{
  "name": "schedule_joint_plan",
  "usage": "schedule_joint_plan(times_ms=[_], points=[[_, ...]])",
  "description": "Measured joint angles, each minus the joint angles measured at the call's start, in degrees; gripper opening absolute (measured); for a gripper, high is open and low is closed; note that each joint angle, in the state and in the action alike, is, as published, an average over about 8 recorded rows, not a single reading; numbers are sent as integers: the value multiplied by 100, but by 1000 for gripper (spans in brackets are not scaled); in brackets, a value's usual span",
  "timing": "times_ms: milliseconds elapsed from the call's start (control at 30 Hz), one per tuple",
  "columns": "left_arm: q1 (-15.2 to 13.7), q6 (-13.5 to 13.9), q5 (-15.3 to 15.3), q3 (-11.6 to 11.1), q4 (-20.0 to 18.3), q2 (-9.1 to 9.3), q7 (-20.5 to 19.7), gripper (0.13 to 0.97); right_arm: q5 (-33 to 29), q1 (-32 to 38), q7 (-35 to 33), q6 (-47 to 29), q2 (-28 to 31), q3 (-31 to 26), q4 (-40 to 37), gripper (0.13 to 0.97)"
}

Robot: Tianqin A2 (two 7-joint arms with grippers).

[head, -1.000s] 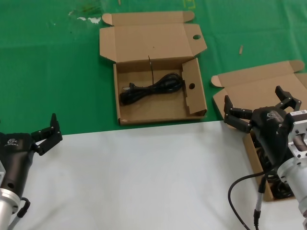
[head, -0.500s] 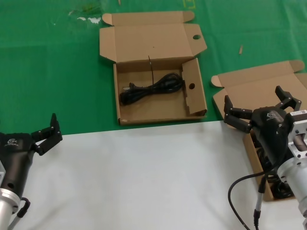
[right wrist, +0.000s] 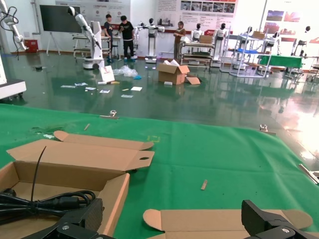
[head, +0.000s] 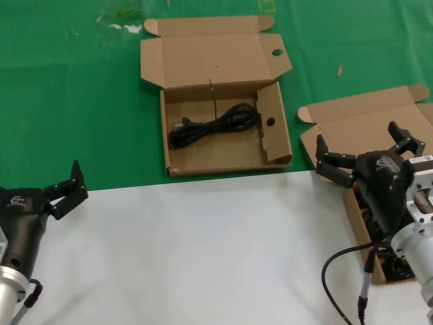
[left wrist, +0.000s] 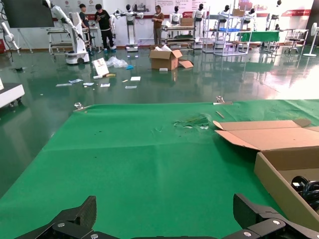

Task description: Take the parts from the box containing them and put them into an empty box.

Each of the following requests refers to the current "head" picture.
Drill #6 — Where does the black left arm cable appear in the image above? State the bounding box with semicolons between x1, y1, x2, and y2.
13;277;44;325

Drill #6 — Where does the open cardboard box with holes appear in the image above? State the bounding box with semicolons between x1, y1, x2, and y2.
139;15;294;178

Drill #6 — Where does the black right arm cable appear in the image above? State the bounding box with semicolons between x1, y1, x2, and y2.
321;232;395;325

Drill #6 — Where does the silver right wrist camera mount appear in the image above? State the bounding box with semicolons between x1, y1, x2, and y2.
404;154;433;226

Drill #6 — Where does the green table mat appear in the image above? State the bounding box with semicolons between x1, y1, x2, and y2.
0;0;433;194

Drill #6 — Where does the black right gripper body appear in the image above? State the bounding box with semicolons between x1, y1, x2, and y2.
351;150;415;234

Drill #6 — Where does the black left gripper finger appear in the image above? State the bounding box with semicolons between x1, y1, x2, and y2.
43;160;89;221

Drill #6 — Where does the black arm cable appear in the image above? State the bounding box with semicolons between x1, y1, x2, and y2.
321;232;395;325
13;277;44;325

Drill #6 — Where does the open cardboard box of cables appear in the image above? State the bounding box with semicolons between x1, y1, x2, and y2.
297;85;433;285

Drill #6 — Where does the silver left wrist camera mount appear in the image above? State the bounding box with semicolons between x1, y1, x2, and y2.
0;230;9;267

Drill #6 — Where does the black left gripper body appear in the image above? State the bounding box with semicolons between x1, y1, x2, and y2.
0;186;52;272

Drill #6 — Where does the black power cable with tie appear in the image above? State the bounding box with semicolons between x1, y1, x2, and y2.
168;78;262;150

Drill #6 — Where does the black coiled power cable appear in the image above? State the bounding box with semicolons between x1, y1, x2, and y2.
374;245;417;281

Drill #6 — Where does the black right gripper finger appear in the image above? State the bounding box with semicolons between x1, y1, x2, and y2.
315;134;358;188
387;121;426;159

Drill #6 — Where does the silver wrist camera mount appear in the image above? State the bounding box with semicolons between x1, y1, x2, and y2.
404;154;433;226
0;230;9;267

